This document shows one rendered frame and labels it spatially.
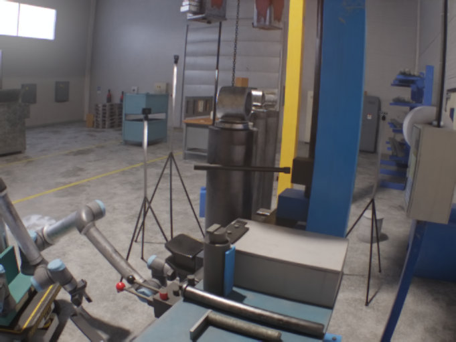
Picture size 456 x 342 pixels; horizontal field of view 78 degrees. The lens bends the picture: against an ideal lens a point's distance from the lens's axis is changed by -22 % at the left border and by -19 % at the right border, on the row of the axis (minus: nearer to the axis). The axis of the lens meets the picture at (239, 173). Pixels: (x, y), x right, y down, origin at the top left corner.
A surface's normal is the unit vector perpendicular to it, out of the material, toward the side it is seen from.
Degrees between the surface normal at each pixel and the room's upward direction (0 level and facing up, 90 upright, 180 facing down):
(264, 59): 90
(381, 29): 90
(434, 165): 90
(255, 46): 90
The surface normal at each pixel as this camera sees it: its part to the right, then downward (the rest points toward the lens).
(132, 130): -0.34, 0.20
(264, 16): -0.69, 0.13
